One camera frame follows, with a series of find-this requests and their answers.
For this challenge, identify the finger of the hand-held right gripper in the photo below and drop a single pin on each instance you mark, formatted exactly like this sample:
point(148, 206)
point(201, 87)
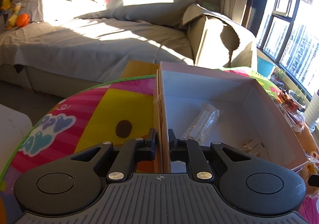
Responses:
point(314, 180)

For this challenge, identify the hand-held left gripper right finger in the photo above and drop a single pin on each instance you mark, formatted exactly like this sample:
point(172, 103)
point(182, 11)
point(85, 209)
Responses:
point(172, 144)

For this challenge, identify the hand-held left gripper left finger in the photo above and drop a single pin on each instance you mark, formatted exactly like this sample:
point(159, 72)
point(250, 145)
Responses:
point(152, 144)

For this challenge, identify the bread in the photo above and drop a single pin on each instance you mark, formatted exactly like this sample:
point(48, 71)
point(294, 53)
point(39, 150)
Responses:
point(307, 169)

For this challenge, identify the clear nut bar packet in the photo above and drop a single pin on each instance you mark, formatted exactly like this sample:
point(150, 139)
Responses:
point(201, 119)

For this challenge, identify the pink cardboard box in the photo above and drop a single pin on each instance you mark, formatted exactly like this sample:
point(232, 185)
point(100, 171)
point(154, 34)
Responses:
point(211, 89)

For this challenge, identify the colourful cartoon play mat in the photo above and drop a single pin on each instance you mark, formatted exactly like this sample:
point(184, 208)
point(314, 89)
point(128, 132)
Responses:
point(99, 104)

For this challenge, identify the white ribbed vase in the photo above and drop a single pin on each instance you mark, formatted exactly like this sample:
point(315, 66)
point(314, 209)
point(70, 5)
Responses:
point(312, 112)

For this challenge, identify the brown cardboard sheet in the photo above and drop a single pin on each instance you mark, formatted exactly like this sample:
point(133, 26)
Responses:
point(139, 69)

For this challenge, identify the red orange snack packet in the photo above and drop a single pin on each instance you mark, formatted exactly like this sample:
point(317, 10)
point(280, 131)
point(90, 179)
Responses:
point(289, 104)

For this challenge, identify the small potted plant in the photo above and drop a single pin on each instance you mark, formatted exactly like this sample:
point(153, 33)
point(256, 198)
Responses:
point(297, 100)

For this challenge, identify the grey covered sofa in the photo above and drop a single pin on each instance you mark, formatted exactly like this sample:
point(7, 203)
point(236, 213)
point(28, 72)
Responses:
point(87, 44)

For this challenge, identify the teal plastic bucket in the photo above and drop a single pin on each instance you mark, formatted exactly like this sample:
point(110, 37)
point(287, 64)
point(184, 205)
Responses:
point(265, 67)

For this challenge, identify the white ottoman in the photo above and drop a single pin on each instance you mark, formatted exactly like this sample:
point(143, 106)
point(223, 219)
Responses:
point(12, 124)

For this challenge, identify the grey sofa back cushion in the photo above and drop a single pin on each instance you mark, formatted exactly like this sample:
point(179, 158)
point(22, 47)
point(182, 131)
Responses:
point(149, 2)

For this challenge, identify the black framed window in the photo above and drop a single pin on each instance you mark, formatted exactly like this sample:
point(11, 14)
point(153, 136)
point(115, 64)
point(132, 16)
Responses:
point(294, 18)

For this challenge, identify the orange ball toy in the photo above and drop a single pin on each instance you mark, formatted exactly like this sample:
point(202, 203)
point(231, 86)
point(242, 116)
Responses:
point(23, 20)

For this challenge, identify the yellow plush toy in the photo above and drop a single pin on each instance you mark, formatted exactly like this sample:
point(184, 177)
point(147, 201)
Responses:
point(12, 18)

